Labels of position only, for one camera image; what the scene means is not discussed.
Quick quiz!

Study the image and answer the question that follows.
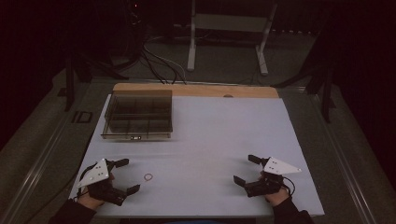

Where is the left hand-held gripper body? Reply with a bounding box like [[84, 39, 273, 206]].
[[77, 158, 128, 206]]

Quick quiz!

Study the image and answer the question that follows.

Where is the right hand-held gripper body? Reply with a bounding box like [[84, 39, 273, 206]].
[[244, 156, 303, 198]]

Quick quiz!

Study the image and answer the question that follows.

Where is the person's left hand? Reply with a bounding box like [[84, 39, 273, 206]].
[[77, 173, 116, 211]]

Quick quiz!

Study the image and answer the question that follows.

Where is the person's right hand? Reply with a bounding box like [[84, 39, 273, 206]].
[[259, 172, 290, 207]]

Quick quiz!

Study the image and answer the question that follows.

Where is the clear plastic compartment box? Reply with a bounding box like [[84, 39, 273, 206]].
[[101, 90, 174, 140]]

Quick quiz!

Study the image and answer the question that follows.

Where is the wooden board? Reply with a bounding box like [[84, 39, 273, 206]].
[[112, 82, 280, 99]]

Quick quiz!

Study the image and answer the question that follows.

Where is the black tripod stand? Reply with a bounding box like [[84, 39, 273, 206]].
[[271, 46, 339, 123], [63, 50, 130, 112]]

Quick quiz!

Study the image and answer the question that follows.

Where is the white metal stand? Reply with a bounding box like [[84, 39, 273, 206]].
[[186, 0, 278, 77]]

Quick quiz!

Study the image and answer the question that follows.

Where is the left hand-held gripper black cable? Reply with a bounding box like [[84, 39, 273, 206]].
[[75, 161, 98, 200]]

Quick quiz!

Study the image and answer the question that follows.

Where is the hand-held gripper black cable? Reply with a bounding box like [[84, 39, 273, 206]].
[[75, 161, 98, 200], [281, 176, 296, 196]]

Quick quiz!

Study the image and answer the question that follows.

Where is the right hand-held gripper black cable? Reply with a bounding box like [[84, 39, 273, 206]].
[[281, 176, 296, 196]]

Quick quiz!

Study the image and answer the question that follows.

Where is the dark floor hatch frame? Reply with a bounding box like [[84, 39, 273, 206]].
[[71, 110, 93, 124]]

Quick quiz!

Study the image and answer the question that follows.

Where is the black cable bundle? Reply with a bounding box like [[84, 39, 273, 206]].
[[122, 0, 189, 86]]

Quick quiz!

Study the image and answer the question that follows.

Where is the white cable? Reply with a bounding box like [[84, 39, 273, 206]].
[[143, 35, 187, 81]]

